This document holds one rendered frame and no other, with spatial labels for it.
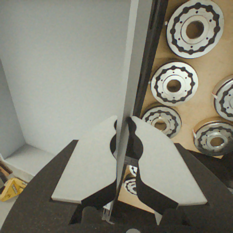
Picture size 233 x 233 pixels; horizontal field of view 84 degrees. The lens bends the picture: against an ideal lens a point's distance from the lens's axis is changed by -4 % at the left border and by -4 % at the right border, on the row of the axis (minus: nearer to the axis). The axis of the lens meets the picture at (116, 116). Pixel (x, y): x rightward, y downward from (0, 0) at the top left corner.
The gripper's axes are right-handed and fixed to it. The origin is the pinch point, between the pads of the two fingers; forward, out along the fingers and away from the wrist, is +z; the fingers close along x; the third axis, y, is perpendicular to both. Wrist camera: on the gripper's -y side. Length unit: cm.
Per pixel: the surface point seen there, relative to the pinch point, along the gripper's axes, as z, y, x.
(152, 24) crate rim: 15.6, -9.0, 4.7
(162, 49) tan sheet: 23.3, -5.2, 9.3
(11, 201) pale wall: 149, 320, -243
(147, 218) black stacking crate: 18, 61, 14
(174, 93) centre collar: 18.5, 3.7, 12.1
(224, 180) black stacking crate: 10.0, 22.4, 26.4
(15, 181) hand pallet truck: 166, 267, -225
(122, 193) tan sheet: 25, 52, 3
